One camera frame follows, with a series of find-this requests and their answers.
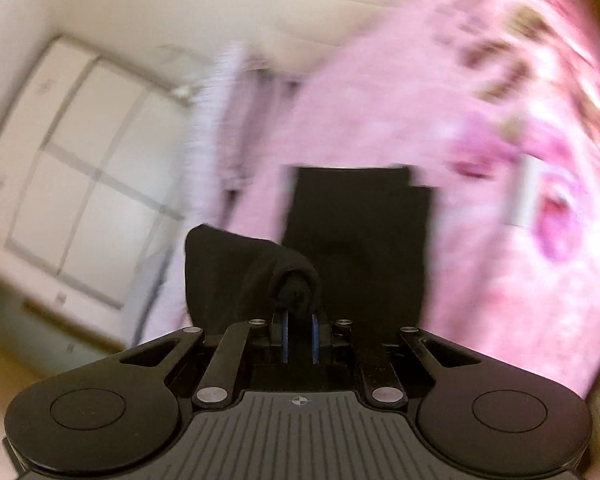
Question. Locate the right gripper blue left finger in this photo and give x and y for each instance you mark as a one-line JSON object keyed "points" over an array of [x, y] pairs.
{"points": [[280, 336]]}

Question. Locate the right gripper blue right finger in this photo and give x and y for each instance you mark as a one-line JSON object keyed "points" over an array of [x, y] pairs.
{"points": [[315, 328]]}

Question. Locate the black trousers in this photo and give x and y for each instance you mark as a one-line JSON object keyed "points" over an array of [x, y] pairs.
{"points": [[353, 247]]}

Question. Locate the pale pink folded quilt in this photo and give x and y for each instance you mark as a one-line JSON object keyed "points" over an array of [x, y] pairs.
{"points": [[239, 103]]}

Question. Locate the white wardrobe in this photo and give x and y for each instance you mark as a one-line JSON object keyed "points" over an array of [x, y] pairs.
{"points": [[90, 155]]}

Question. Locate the pink floral bed blanket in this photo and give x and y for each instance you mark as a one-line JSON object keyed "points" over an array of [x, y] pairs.
{"points": [[496, 105]]}

